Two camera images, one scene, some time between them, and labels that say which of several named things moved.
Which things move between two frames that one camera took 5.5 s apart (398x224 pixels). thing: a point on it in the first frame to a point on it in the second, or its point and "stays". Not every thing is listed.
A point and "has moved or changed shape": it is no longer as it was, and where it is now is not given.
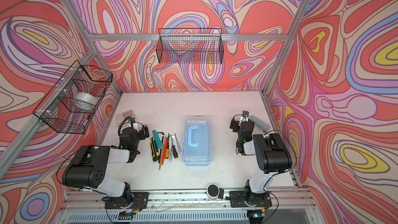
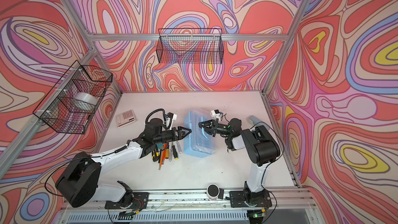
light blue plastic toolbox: x=197 y=144 has moved or changed shape
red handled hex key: x=165 y=151 stays
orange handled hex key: x=165 y=141 stays
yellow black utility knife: x=155 y=154 stays
